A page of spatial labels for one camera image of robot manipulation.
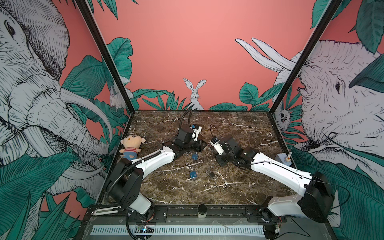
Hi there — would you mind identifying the white clip tool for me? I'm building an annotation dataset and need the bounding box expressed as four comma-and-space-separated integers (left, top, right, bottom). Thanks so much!
91, 207, 120, 216

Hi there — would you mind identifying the plush doll striped shirt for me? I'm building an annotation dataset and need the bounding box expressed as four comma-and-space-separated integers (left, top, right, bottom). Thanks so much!
119, 135, 146, 161

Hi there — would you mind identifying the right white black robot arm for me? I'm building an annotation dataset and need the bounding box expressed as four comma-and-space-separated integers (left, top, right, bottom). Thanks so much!
210, 136, 335, 223

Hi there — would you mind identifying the black knob on rail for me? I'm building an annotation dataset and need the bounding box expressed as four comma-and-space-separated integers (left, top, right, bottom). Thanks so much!
197, 204, 208, 218

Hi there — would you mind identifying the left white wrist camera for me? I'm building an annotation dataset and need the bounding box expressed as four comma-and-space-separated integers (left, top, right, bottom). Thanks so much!
191, 124, 202, 142

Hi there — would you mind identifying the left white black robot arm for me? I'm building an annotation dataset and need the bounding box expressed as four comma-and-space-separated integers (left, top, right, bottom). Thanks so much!
104, 124, 207, 219

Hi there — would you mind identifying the white vented strip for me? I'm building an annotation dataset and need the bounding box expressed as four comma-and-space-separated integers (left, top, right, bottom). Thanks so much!
90, 225, 264, 237

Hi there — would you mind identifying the black padlock near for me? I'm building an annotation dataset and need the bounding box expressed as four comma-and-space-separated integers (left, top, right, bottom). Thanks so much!
206, 170, 217, 180

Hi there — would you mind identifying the black mounting rail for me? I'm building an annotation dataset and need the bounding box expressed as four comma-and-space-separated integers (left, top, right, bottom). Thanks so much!
86, 204, 328, 224

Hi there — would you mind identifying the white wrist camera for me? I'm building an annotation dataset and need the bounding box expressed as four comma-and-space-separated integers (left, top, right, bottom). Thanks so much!
210, 136, 224, 156
191, 124, 202, 142

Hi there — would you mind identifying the blue padlock near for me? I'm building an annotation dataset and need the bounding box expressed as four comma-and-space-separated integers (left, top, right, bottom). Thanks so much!
189, 168, 198, 180

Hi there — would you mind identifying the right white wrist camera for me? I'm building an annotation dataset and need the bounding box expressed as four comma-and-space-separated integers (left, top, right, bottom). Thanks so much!
210, 136, 224, 156

